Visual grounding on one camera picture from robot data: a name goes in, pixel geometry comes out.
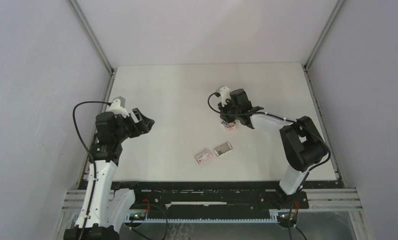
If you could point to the aluminium frame post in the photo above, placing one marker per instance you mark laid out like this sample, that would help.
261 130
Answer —
89 32
338 7

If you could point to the pink white stapler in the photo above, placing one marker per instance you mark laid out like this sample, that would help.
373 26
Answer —
228 126

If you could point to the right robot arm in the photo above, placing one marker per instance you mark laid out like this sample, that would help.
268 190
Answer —
302 143

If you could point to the red white staple box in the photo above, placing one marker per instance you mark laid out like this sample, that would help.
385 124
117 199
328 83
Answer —
203 156

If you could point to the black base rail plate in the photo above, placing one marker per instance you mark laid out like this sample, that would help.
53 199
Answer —
219 200

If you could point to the left aluminium frame post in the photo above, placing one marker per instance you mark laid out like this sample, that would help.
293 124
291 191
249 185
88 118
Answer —
89 32

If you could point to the right aluminium frame post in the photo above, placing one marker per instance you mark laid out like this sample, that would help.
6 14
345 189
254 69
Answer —
338 7

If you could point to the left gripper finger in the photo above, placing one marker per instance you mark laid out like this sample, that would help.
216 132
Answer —
137 115
145 124

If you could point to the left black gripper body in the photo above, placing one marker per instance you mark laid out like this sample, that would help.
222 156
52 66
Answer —
128 127

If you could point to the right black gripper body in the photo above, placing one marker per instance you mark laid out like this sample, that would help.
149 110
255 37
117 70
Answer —
230 113

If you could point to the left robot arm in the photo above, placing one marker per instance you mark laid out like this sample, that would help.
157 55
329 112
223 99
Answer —
102 214

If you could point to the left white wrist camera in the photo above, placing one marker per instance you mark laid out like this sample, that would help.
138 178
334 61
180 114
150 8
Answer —
117 107

